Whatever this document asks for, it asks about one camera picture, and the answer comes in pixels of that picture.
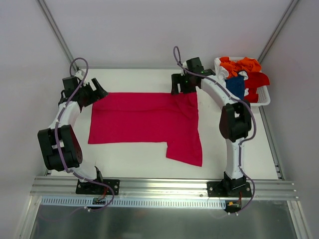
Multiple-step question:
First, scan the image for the aluminium frame post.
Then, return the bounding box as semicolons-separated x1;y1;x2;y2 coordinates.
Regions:
258;0;300;63
36;0;73;63

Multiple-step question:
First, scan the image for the blue t shirt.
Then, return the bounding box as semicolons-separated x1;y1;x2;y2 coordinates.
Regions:
225;75;245;100

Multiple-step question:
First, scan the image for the red t shirt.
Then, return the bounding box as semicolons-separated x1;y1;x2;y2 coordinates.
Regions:
244;72;270;103

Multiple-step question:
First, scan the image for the white plastic laundry basket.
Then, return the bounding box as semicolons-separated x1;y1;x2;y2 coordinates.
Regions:
230;57;270;107

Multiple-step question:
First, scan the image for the left aluminium frame post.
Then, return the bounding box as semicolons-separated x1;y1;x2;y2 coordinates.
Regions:
36;0;73;63

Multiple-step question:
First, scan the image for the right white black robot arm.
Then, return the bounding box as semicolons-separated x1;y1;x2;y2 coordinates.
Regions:
171;56;252;197

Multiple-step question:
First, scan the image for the right aluminium frame post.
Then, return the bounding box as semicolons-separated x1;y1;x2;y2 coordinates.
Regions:
258;0;300;63

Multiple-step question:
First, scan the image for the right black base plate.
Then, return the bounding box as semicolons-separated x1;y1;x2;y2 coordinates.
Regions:
207;181;252;198

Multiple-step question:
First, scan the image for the orange t shirt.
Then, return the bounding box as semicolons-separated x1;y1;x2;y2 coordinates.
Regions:
219;57;262;79

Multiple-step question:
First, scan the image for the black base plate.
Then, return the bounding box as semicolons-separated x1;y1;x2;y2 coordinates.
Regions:
75;179;120;195
207;181;252;198

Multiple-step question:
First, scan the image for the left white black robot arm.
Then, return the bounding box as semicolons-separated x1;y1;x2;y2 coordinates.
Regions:
37;72;110;197

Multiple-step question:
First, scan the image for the aluminium mounting rail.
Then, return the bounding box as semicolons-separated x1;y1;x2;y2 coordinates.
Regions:
30;176;300;201

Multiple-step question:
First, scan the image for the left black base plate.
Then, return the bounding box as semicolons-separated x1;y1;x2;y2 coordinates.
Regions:
75;179;120;195

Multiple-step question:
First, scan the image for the crimson pink t shirt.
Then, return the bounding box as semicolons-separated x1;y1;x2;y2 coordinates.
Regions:
88;93;203;167

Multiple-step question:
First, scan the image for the white slotted cable duct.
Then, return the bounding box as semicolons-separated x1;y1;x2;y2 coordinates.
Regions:
41;196;226;210

